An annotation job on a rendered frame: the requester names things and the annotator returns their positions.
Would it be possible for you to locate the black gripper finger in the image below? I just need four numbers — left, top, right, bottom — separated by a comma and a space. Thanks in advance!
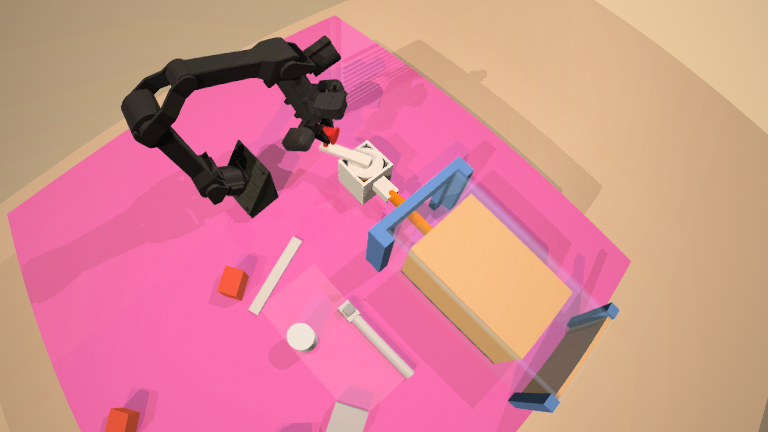
315, 125, 330, 144
319, 116, 334, 128

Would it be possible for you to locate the orange-red box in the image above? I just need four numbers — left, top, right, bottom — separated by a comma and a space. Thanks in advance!
217, 266, 249, 301
105, 407, 140, 432

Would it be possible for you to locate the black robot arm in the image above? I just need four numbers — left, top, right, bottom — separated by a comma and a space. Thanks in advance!
121, 35, 347, 205

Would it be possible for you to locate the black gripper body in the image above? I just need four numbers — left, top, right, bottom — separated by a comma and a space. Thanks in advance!
282, 79, 342, 152

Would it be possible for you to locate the grey cylinder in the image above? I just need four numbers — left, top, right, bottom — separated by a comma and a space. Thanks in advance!
286, 323, 318, 353

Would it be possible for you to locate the beige flat bar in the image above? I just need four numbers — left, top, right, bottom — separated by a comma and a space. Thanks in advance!
248, 237, 302, 316

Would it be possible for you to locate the beige cube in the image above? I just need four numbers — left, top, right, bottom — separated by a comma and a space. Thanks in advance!
325, 401, 369, 432

